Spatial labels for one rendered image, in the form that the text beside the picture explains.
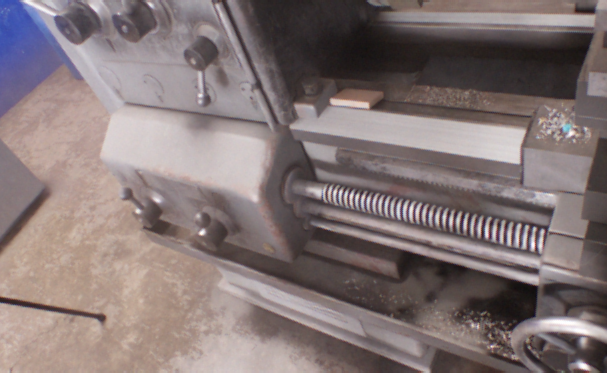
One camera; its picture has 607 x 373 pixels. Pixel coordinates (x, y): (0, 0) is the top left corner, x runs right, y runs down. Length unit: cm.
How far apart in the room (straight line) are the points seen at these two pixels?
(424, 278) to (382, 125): 44
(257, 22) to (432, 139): 35
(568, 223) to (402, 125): 31
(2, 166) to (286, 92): 205
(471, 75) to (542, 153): 43
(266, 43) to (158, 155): 42
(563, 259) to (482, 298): 45
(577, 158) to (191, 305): 147
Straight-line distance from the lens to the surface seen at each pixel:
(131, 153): 122
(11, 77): 423
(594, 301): 78
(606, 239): 67
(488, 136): 83
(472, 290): 117
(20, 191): 284
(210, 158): 104
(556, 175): 79
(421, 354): 150
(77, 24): 105
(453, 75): 117
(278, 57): 89
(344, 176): 105
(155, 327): 194
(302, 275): 127
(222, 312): 182
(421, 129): 86
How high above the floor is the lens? 140
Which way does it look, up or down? 43 degrees down
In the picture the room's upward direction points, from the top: 24 degrees counter-clockwise
